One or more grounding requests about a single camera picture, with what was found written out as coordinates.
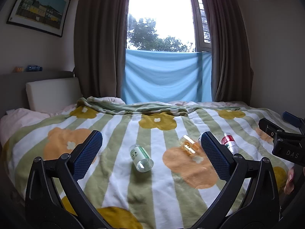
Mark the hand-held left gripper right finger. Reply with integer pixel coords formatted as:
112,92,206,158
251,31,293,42
191,131,280,229

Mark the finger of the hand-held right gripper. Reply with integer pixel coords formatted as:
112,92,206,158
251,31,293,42
282,111,305,134
258,118,287,148

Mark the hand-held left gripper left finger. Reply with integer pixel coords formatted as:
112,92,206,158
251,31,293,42
25,130,103,229

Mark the red white label bottle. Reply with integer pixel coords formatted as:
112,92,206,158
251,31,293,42
221,132,240,155

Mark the orange glass cup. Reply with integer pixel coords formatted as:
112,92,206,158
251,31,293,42
179,135,205,163

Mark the green print glass cup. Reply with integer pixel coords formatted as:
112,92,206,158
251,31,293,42
130,144,154,173

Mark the person's right hand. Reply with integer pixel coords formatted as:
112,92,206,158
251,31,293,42
283,167,297,195

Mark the white headboard cushion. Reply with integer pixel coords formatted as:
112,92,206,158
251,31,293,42
26,77,84,114

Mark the striped flower print blanket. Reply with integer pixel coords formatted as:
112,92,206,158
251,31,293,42
5,97,296,229

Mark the light blue cloth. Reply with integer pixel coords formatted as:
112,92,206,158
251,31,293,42
121,49,213,105

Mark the brown curtain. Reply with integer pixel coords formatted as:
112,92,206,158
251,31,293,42
73,0,132,105
207,0,253,103

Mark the grey headboard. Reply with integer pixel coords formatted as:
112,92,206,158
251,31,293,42
0,70,77,118

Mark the tree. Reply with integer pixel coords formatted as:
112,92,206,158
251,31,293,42
127,14,195,52

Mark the framed building picture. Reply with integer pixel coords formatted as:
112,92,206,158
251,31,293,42
6,0,71,38

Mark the window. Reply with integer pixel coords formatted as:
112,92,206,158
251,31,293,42
126,0,213,53

